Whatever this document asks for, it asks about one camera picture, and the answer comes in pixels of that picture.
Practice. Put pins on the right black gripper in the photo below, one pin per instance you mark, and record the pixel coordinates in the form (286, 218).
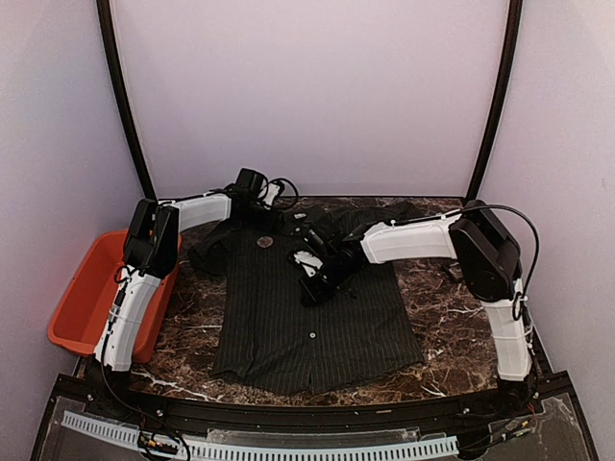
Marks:
(314, 295)

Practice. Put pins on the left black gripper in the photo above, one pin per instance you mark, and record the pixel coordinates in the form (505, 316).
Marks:
(272, 224)

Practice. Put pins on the black pinstriped shirt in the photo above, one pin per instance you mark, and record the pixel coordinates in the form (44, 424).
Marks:
(270, 341)

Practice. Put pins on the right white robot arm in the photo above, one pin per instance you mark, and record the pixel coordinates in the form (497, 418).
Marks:
(488, 256)

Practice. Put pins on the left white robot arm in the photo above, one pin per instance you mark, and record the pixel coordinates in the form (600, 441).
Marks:
(150, 254)

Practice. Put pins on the black brooch stand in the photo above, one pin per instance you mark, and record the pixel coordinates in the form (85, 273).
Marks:
(453, 272)

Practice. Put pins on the orange plastic bin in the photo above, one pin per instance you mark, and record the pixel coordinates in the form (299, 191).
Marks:
(80, 316)

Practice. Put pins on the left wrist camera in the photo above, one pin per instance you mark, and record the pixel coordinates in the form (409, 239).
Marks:
(251, 182)

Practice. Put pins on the right black frame post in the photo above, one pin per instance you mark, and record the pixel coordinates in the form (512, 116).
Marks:
(511, 32)

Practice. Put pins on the black frame post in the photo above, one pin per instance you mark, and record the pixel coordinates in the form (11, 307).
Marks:
(121, 98)
(511, 32)

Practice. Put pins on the black front rail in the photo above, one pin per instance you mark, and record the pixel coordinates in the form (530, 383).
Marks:
(461, 415)

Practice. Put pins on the white slotted cable duct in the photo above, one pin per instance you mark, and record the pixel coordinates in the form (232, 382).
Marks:
(223, 444)

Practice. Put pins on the left black frame post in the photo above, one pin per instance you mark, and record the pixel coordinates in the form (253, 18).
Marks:
(121, 98)

